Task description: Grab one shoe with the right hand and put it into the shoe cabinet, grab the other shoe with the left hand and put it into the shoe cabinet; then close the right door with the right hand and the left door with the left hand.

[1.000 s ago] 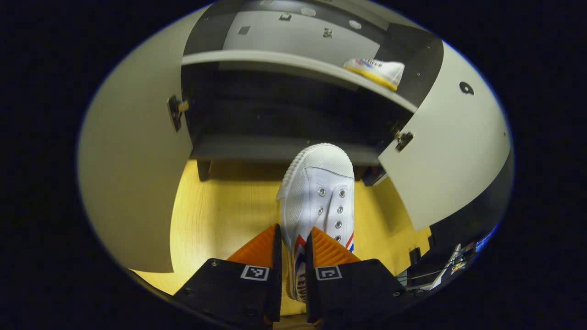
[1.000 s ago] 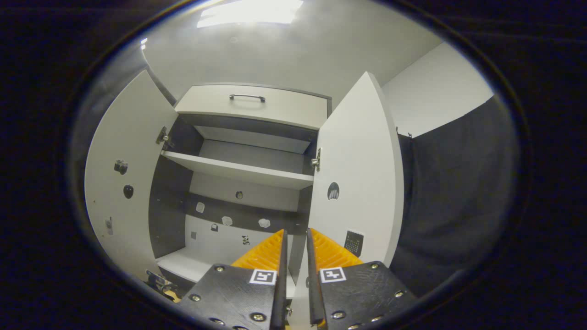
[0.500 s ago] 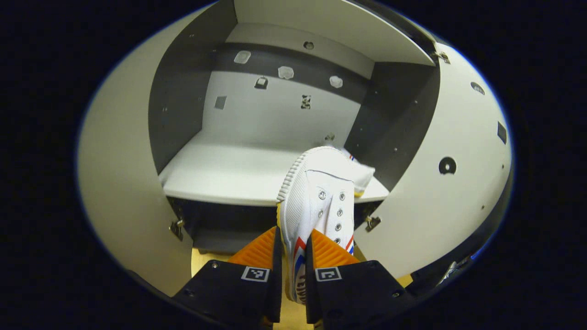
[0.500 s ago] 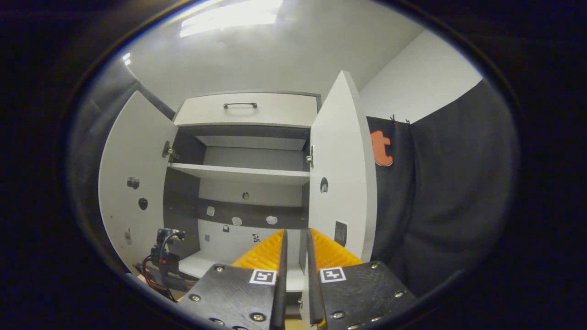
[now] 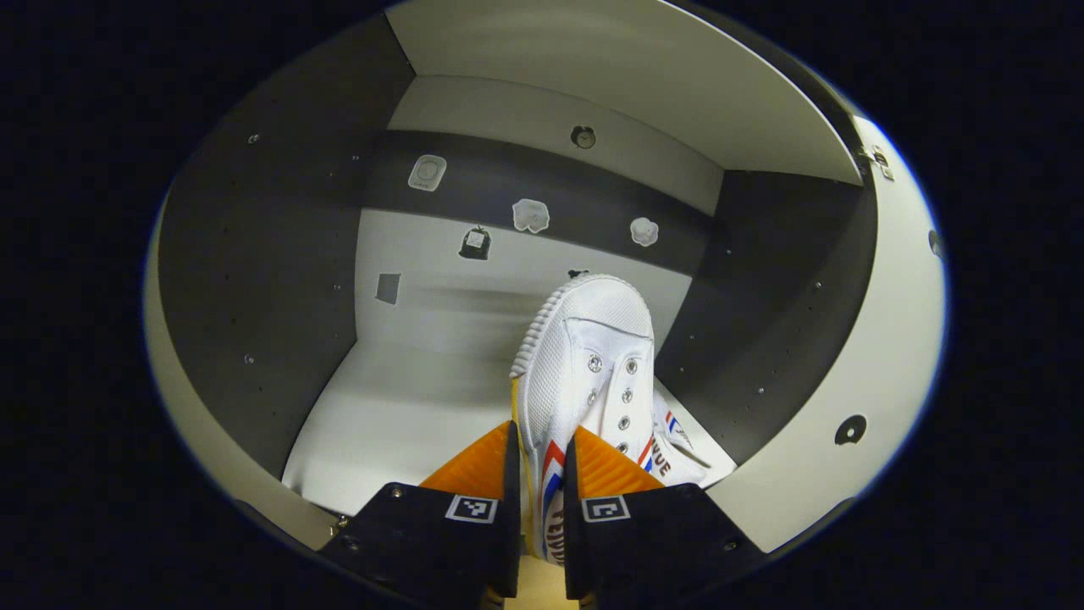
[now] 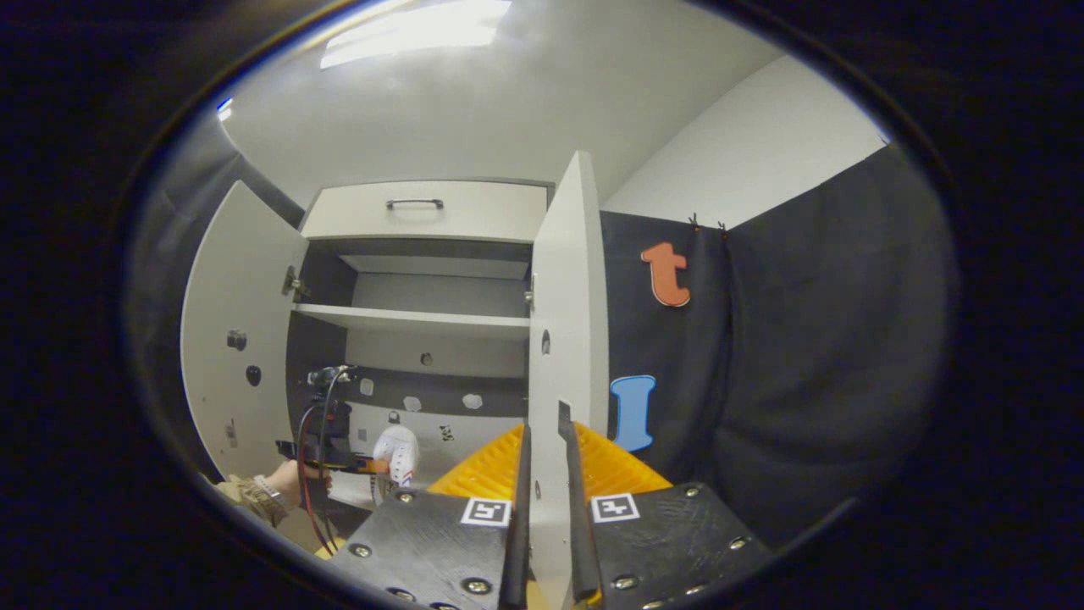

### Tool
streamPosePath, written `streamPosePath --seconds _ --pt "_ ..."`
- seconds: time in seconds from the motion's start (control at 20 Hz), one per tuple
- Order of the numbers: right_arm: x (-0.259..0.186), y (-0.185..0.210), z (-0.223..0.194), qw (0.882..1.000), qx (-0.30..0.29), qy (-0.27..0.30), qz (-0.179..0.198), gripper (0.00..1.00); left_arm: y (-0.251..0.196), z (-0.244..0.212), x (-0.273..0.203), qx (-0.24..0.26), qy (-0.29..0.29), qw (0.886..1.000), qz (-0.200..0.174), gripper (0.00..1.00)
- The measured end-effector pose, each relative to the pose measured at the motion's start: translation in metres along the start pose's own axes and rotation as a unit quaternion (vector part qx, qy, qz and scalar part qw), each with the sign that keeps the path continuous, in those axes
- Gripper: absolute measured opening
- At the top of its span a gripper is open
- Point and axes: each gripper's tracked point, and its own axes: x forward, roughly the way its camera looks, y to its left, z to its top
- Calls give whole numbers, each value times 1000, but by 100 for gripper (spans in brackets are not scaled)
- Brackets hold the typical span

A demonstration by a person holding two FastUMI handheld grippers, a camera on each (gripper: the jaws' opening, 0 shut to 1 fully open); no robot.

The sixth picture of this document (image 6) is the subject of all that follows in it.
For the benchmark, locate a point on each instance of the white cabinet door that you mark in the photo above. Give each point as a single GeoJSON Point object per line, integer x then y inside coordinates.
{"type": "Point", "coordinates": [567, 296]}
{"type": "Point", "coordinates": [237, 288]}

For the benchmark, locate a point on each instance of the metal door hinge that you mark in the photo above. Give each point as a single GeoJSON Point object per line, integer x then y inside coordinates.
{"type": "Point", "coordinates": [529, 292]}
{"type": "Point", "coordinates": [294, 282]}

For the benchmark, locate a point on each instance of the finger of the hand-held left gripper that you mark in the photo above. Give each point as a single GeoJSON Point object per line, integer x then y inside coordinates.
{"type": "Point", "coordinates": [373, 465]}

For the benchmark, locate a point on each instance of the white striped shoe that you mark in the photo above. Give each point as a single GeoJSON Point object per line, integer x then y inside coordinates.
{"type": "Point", "coordinates": [396, 449]}

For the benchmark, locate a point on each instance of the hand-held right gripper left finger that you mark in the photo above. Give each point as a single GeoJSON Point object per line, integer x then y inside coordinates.
{"type": "Point", "coordinates": [517, 542]}

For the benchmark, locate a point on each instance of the white shoe cabinet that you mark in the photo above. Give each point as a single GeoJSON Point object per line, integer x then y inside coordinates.
{"type": "Point", "coordinates": [440, 292]}

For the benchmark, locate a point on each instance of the white cabinet shelf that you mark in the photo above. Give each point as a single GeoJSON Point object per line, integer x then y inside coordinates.
{"type": "Point", "coordinates": [423, 320]}

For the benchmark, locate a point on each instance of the white cabinet drawer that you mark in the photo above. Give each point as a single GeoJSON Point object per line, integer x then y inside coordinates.
{"type": "Point", "coordinates": [356, 216]}

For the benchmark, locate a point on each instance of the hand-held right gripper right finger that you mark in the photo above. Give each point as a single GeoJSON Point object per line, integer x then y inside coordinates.
{"type": "Point", "coordinates": [584, 551]}

